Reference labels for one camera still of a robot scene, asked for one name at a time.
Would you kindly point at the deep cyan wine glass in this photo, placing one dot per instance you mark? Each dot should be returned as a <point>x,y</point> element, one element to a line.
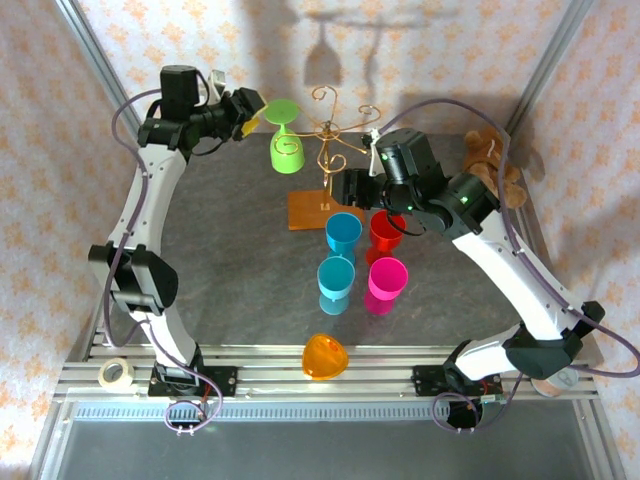
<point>344,232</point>

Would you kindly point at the red wine glass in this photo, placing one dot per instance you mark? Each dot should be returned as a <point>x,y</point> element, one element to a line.
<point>385,235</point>

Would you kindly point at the green wine glass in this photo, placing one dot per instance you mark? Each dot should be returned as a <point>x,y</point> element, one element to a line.
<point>287,155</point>

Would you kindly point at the pale blue wine glass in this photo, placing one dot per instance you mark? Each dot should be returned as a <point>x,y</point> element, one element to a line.
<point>336,277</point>

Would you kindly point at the pink wine glass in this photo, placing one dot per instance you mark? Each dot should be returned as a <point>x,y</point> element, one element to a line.
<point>387,280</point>

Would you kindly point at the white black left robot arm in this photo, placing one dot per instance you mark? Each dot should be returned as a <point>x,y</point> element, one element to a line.
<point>150,200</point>

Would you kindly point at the brown teddy bear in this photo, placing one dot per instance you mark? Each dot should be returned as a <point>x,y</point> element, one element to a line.
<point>480,150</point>

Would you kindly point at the perforated metal strip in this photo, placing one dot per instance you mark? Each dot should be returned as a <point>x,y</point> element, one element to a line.
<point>325,412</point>

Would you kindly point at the small green circuit board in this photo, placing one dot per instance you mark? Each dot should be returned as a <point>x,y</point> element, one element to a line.
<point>492,398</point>

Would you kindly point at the masking tape roll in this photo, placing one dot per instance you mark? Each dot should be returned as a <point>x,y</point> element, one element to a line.
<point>107,375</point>

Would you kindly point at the aluminium frame post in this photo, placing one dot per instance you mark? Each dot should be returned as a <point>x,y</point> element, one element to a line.
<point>106,75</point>
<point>552,50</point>

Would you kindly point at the aluminium table side rail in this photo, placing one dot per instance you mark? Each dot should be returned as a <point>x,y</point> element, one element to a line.
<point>544,250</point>
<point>95,330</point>

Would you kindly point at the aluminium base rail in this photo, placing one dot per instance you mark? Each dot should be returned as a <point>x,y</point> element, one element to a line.
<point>380,372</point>

